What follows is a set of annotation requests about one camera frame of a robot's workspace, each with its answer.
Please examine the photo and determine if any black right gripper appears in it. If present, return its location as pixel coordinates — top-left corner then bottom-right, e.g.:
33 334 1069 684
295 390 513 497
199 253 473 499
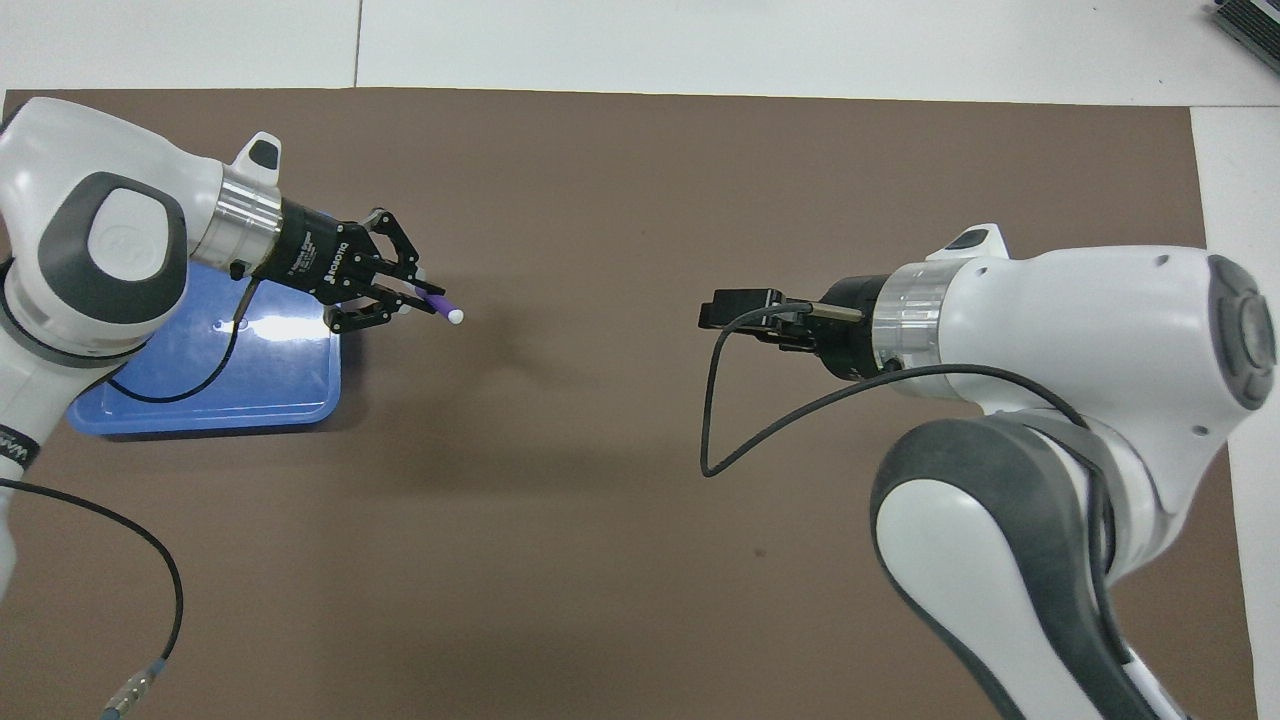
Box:
698 275 892 384

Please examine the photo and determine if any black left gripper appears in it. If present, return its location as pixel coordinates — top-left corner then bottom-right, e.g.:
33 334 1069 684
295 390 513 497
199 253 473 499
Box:
262 198 427 336

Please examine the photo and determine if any brown table mat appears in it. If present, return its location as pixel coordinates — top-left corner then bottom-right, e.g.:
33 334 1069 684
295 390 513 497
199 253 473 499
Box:
0 88 1259 720

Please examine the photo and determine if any grey ribbed device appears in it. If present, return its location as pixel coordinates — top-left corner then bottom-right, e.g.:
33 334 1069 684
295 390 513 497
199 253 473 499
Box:
1208 0 1280 63

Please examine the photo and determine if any blue plastic tray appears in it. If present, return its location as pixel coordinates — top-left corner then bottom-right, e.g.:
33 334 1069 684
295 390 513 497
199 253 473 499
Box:
68 262 343 438

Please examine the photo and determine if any black left arm strap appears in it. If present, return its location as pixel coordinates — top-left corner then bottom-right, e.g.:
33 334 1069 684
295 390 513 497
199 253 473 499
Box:
0 425 41 473

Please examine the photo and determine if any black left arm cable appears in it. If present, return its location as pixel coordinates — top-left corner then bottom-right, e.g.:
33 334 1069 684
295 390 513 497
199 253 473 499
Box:
0 278 261 720

